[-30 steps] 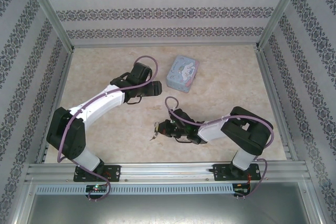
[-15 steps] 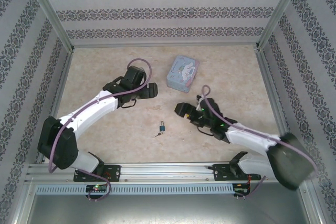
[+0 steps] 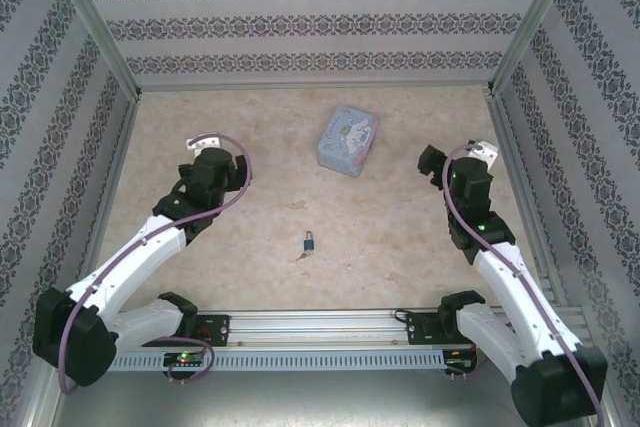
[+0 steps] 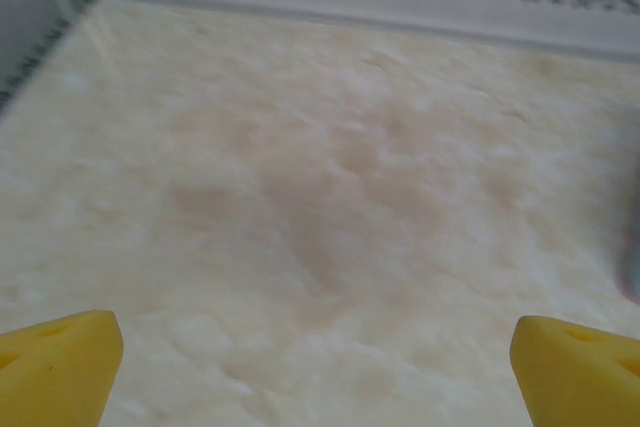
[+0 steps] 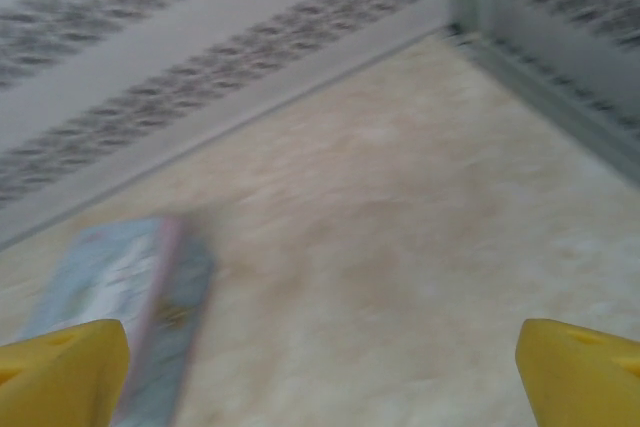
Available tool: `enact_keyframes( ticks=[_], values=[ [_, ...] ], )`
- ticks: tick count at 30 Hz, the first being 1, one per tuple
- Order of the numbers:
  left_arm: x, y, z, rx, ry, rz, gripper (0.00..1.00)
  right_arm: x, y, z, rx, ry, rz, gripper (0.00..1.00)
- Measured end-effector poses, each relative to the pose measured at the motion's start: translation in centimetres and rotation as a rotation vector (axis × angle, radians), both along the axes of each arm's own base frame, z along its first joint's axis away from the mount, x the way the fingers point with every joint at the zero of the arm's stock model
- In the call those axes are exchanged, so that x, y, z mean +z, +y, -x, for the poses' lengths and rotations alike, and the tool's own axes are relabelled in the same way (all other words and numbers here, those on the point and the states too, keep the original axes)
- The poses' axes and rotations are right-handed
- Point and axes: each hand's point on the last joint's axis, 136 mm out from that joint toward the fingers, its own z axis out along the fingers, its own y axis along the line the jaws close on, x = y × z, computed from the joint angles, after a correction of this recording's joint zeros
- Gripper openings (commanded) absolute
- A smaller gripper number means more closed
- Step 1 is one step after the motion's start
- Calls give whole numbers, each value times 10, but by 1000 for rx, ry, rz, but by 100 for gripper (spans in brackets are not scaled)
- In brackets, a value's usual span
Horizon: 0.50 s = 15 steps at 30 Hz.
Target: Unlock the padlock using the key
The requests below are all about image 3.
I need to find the aluminium side rail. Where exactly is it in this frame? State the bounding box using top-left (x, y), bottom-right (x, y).
top-left (74, 94), bottom-right (144, 298)
top-left (484, 91), bottom-right (569, 308)

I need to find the left aluminium frame post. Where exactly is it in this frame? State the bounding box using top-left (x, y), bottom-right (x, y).
top-left (47, 0), bottom-right (144, 101)

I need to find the light blue cartoon tin box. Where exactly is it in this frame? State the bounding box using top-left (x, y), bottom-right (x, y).
top-left (315, 104), bottom-right (381, 179)

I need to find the slotted grey cable duct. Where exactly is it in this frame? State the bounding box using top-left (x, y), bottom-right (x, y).
top-left (107, 350), bottom-right (447, 372)

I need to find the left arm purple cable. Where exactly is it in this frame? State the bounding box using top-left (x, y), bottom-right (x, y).
top-left (58, 134), bottom-right (255, 394)

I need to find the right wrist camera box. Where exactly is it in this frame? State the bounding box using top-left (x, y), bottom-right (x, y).
top-left (467, 139), bottom-right (501, 166)

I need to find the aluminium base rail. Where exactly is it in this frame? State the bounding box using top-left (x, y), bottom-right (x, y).
top-left (114, 309), bottom-right (586, 349)

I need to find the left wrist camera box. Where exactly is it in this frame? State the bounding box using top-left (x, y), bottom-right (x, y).
top-left (183, 131), bottom-right (224, 154)

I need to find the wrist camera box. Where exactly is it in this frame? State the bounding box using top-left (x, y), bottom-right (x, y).
top-left (183, 131), bottom-right (224, 154)
top-left (467, 139), bottom-right (501, 166)

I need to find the right aluminium frame post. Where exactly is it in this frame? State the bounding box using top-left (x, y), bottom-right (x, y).
top-left (488, 0), bottom-right (586, 97)

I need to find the right aluminium side rail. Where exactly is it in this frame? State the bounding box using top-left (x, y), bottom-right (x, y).
top-left (484, 91), bottom-right (569, 308)

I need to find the grey metal panel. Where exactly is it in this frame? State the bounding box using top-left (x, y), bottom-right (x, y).
top-left (14, 346), bottom-right (626, 427)

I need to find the left aluminium side rail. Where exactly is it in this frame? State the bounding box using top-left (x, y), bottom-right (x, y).
top-left (74, 94), bottom-right (144, 298)

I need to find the aluminium frame post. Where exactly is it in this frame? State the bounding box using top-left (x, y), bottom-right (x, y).
top-left (47, 0), bottom-right (144, 101)
top-left (488, 0), bottom-right (586, 97)

